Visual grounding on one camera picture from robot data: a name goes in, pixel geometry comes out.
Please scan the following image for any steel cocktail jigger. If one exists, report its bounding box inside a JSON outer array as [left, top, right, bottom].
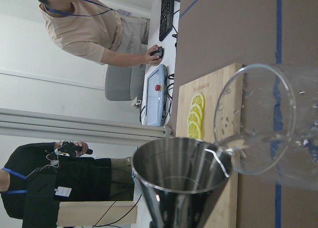
[[132, 138, 232, 228]]

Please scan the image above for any clear wine glass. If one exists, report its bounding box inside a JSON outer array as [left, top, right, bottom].
[[217, 64, 318, 191]]

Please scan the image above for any right blue teach pendant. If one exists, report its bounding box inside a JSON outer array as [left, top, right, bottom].
[[146, 64, 167, 127]]

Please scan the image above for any back lemon slice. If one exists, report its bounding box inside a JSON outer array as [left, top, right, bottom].
[[191, 92, 205, 110]]

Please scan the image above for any grey office chair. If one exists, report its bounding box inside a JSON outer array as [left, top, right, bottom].
[[105, 65, 145, 101]]

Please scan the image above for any black computer mouse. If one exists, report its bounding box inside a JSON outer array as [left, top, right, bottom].
[[150, 46, 164, 59]]

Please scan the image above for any black hand controller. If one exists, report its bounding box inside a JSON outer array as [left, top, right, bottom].
[[55, 141, 93, 157]]

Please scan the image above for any person in beige shirt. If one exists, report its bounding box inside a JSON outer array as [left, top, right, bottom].
[[38, 0, 161, 68]]

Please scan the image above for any black keyboard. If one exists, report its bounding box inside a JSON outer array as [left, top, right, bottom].
[[159, 0, 174, 42]]

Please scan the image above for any person in black shirt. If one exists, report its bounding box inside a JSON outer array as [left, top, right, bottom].
[[0, 142, 134, 220]]

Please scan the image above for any aluminium frame post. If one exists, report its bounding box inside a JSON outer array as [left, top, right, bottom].
[[0, 108, 172, 146]]

